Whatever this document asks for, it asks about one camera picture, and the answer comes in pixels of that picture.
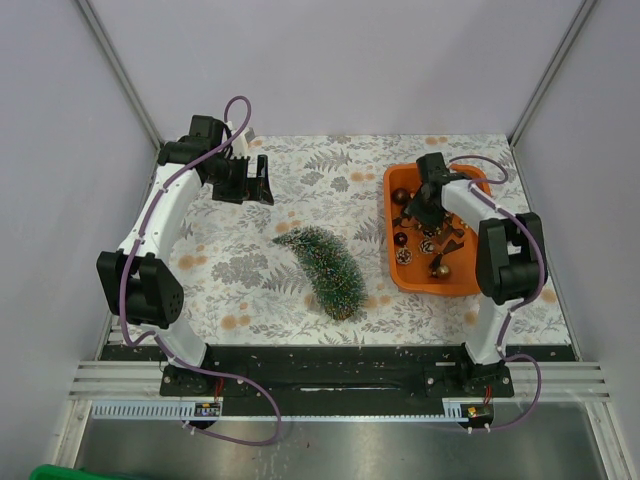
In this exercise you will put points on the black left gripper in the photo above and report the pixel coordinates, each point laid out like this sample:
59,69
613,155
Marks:
258,189

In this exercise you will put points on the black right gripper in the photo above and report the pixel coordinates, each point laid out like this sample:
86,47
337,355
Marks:
431,222

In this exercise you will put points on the dark red small ball ornament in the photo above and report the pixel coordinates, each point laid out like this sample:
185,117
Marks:
400,239

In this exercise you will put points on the orange plastic bin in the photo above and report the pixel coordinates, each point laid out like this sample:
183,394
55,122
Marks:
417,276

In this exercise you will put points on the small green christmas tree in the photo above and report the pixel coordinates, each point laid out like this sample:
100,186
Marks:
336,279

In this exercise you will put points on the small pine cone ornament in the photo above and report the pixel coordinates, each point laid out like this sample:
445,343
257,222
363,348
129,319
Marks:
427,246

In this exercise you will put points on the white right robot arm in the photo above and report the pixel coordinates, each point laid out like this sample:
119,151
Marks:
510,268

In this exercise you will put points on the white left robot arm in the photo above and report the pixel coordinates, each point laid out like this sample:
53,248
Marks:
139,287

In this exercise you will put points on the dark brown ball ornament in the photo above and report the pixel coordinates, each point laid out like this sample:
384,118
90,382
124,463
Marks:
400,196

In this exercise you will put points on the brown ribbon bow ornament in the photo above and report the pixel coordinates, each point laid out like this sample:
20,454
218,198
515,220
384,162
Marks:
448,241

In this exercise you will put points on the frosted pine cone ornament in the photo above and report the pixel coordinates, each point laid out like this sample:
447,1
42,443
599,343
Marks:
403,256

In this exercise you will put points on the floral patterned table mat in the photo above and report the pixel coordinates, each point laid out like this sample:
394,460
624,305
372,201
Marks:
242,288

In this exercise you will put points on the green plastic object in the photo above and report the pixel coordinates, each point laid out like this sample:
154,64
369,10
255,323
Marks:
52,472

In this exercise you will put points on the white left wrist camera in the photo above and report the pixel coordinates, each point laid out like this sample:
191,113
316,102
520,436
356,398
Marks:
241,144

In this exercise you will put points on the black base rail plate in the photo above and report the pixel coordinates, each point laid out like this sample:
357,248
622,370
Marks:
430,371

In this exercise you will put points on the white slotted cable duct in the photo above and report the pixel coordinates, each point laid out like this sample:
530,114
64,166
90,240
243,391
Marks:
219,409

